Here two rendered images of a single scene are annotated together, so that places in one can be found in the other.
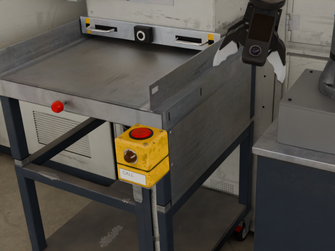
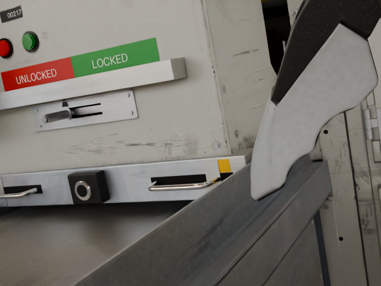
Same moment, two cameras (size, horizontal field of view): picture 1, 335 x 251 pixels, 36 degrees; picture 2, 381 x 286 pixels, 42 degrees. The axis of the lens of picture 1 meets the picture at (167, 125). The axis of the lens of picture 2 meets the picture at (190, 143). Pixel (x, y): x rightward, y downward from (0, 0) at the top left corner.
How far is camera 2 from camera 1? 0.88 m
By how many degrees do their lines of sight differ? 19
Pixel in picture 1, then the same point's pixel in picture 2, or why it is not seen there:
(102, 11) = (15, 159)
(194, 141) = not seen: outside the picture
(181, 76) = (157, 266)
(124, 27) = (53, 181)
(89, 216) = not seen: outside the picture
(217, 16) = (231, 121)
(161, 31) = (122, 174)
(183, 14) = (160, 131)
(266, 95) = (351, 276)
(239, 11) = not seen: hidden behind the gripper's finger
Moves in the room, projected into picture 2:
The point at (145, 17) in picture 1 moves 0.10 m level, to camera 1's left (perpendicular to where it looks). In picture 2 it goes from (90, 153) to (28, 165)
